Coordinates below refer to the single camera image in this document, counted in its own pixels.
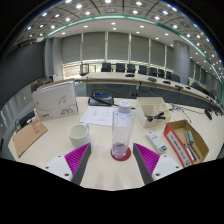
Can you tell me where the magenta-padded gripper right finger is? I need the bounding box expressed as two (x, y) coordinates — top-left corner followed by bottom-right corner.
(132, 142), (184, 186)

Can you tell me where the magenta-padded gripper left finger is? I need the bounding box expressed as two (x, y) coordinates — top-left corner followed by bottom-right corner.
(42, 142), (92, 186)

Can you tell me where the clear plastic water bottle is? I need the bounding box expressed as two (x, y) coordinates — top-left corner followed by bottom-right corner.
(110, 100), (136, 160)

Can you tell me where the white remote control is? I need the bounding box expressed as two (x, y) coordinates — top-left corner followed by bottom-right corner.
(146, 130), (168, 154)

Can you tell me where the flat round red coaster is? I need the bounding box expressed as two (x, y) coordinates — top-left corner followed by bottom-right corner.
(110, 146), (133, 162)

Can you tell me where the white ceramic mug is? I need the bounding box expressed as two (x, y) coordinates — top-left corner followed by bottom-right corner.
(67, 123), (91, 150)

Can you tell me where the brown cardboard box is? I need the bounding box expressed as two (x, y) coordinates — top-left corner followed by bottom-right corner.
(163, 119), (210, 169)

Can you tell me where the cream desk organizer box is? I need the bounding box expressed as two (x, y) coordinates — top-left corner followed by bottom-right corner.
(135, 96), (173, 129)

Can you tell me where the black and silver marker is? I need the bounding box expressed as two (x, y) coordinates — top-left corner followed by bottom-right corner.
(184, 143), (198, 163)

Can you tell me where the black flashlight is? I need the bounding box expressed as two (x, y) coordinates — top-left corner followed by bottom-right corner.
(145, 111), (167, 123)

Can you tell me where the teal board eraser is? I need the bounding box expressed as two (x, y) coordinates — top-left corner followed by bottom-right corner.
(185, 129), (195, 145)

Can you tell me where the white printed paper sheet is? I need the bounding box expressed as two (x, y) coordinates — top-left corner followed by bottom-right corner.
(79, 105), (116, 128)

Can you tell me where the white paper ream package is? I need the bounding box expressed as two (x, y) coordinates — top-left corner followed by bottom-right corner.
(31, 79), (80, 122)

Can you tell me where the black device at table edge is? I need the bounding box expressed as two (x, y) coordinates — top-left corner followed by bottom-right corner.
(18, 110), (37, 128)

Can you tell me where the black table microphone base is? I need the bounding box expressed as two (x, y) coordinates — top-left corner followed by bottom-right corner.
(203, 108), (213, 121)

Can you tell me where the long curved conference desk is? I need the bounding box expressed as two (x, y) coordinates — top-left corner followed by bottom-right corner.
(74, 71), (223, 108)

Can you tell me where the row of black office chairs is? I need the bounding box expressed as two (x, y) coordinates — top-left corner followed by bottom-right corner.
(99, 62), (183, 83)

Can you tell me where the grey round column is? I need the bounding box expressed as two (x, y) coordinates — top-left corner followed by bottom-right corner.
(172, 40), (192, 85)

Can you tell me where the group of ceiling lights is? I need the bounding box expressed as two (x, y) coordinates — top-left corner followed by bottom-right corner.
(23, 0), (223, 78)

